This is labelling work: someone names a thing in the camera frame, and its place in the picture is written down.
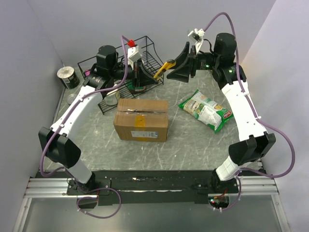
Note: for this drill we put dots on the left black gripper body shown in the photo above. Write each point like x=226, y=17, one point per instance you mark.
x=135, y=73

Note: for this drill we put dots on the yellow utility knife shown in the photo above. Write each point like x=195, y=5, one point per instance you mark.
x=167, y=65

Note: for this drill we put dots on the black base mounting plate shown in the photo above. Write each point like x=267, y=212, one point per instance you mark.
x=126, y=187

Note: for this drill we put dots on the white can in rack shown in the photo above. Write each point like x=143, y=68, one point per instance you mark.
x=112, y=98

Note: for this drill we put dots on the silver tin can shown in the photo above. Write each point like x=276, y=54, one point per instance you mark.
x=71, y=98

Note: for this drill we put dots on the aluminium rail frame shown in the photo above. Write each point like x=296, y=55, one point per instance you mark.
x=44, y=188

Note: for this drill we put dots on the brown cardboard express box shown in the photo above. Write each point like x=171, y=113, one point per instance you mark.
x=142, y=120

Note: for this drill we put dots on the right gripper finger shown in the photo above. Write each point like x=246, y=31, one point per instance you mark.
x=183, y=59
x=180, y=74

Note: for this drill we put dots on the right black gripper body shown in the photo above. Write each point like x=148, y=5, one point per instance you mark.
x=204, y=62

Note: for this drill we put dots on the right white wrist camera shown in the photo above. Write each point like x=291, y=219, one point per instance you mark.
x=196, y=35

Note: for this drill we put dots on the black can white lid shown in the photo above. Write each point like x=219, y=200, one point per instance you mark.
x=68, y=77

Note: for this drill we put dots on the black wire basket rack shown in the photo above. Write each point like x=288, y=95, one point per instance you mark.
x=150, y=59

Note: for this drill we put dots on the small purple yogurt cup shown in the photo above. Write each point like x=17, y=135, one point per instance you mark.
x=87, y=73

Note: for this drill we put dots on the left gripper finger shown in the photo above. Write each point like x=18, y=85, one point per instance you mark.
x=145, y=79
x=141, y=67

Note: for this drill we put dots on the green snack bag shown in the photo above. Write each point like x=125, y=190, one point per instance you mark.
x=206, y=110

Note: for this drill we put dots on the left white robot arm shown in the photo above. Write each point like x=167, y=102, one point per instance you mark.
x=107, y=74

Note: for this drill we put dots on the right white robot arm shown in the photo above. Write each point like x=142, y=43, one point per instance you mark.
x=254, y=140

